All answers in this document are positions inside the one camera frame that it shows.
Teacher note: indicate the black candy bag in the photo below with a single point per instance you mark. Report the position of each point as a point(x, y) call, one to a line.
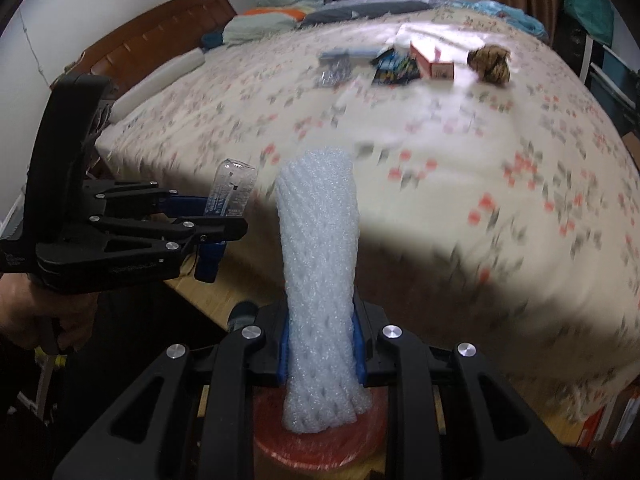
point(392, 67)

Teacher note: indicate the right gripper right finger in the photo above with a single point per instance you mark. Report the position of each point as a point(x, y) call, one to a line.
point(450, 413)

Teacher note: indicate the wooden headboard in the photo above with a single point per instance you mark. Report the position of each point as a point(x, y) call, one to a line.
point(132, 51)

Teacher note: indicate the white long bolster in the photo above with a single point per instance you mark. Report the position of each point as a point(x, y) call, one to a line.
point(157, 81)

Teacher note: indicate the grey blue pillow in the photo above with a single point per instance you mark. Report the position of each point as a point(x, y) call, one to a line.
point(348, 10)

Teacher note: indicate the crumpled brown paper ball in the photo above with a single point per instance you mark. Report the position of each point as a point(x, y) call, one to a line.
point(491, 64)

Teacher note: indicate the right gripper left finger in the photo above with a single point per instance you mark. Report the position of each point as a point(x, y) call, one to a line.
point(190, 414)

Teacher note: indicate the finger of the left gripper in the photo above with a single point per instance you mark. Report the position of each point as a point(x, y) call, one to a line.
point(113, 199)
point(108, 251)

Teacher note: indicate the light green folded blanket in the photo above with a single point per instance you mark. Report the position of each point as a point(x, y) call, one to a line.
point(259, 23)

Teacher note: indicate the clear plastic bottle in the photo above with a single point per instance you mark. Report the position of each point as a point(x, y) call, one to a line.
point(233, 183)

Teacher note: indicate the red trash bin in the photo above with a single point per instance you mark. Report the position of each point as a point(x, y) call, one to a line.
point(329, 450)

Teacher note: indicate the silver pill blister pack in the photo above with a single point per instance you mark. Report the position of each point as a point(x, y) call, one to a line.
point(335, 72)

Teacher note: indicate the red carton box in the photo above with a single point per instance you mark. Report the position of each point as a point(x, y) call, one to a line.
point(432, 64)

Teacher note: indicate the white foam net sleeve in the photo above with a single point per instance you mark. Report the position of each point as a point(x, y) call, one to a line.
point(319, 230)

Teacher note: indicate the left hand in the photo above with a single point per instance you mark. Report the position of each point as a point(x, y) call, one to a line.
point(32, 317)

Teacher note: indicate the teal bag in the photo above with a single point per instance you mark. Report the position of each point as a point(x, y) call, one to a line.
point(595, 16)

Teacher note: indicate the floral bed sheet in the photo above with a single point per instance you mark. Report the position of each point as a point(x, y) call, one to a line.
point(503, 215)

